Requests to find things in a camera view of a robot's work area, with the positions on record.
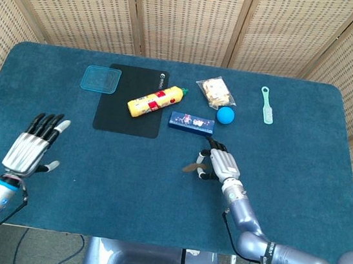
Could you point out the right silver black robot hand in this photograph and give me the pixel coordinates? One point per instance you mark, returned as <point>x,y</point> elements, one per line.
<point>225,166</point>

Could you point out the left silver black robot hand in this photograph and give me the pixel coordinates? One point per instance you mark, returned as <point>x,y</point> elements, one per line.
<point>25,151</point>

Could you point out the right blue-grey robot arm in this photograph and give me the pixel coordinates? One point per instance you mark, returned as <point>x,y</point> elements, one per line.
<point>249,219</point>

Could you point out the blue ball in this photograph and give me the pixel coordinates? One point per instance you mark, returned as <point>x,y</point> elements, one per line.
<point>225,115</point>

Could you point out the dark blue printed box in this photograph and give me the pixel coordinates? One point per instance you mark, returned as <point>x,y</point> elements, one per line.
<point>190,124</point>

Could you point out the mint green brush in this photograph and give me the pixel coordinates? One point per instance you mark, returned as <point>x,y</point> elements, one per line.
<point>268,114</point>

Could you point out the clear bag of snacks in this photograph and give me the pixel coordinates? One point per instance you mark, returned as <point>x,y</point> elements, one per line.
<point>216,91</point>

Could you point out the yellow bottle with green cap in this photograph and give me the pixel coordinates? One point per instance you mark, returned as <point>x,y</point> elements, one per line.
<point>154,101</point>

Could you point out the black mouse pad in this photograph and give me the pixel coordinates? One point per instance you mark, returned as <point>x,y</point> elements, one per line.
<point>116,117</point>

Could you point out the blue felt table cloth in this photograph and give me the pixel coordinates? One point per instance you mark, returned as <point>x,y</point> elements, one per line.
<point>124,180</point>

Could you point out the teal transparent plastic lid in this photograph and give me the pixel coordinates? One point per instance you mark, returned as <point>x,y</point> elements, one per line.
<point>100,79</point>

